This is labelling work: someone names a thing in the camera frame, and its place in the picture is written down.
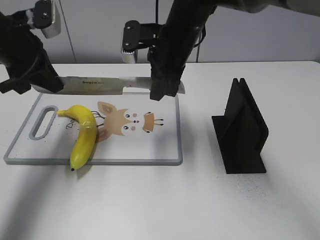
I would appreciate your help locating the black knife stand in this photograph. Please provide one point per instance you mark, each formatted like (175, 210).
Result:
(241, 132)

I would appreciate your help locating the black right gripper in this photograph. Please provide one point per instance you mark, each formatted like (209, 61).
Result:
(168, 58)

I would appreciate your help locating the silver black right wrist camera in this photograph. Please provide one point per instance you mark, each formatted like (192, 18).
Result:
(138, 36)

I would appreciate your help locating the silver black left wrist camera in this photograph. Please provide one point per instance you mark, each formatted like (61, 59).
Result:
(45, 16)

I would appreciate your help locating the grey rimmed deer cutting board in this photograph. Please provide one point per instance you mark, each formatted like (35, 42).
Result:
(143, 131)

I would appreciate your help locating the yellow plastic banana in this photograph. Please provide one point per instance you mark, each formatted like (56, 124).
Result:
(86, 139)

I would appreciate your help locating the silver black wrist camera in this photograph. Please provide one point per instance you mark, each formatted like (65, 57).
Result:
(45, 16)
(138, 36)

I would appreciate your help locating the white handled kitchen knife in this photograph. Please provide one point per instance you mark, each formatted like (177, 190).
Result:
(78, 85)

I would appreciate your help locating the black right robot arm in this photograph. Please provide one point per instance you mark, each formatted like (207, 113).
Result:
(186, 21)

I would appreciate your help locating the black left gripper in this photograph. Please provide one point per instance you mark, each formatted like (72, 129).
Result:
(22, 54)

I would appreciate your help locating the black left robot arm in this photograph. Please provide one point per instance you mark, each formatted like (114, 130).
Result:
(17, 20)

